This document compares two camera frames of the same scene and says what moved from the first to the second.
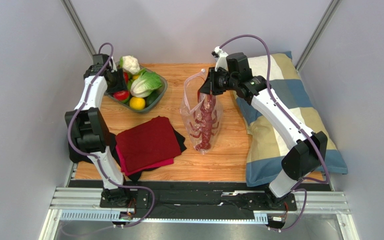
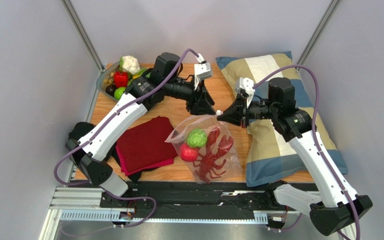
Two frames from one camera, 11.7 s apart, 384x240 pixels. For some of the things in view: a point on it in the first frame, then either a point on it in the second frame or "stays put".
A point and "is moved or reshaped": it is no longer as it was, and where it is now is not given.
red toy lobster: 207,123 to 208,164
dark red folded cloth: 151,142 stays put
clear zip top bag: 202,114 is moved or reshaped
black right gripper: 210,84 to 242,111
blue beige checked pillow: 267,142 stays put
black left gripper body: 118,81 to 192,100
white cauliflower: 129,63 stays put
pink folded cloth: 169,161 stays put
